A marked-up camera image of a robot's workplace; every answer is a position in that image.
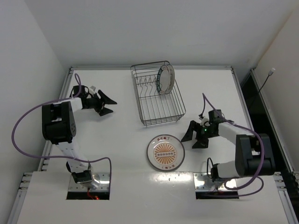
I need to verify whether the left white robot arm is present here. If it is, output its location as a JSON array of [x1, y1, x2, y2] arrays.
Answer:
[[42, 85, 117, 189]]

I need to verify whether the black cable white plug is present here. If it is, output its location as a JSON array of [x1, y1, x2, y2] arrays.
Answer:
[[257, 68, 276, 94]]

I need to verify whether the white plate grey pattern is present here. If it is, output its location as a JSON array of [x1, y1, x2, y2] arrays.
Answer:
[[166, 64, 175, 94]]

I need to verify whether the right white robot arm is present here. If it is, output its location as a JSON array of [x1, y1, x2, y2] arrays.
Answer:
[[181, 110, 276, 181]]

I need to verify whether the green rimmed white plate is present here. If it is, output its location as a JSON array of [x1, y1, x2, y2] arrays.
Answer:
[[156, 65, 170, 95]]

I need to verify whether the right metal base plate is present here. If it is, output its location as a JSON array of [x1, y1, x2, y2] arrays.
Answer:
[[193, 172, 236, 193]]

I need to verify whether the orange sunburst plate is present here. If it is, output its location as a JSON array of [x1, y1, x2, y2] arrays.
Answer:
[[146, 134, 185, 172]]

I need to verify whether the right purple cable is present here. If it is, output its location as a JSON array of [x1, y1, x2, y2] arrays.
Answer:
[[199, 92, 266, 199]]

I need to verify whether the metal base plate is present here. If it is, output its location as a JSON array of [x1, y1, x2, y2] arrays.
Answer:
[[68, 173, 110, 192], [193, 172, 236, 193]]

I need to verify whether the grey wire dish rack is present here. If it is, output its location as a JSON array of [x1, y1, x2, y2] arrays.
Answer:
[[130, 61, 186, 126]]

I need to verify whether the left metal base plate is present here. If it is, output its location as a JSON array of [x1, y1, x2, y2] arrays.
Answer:
[[68, 173, 110, 192]]

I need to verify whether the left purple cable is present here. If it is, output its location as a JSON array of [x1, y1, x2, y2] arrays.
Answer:
[[11, 73, 112, 190]]

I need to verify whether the purple cable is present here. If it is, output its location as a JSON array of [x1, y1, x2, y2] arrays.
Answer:
[[11, 73, 112, 190], [199, 92, 266, 199]]

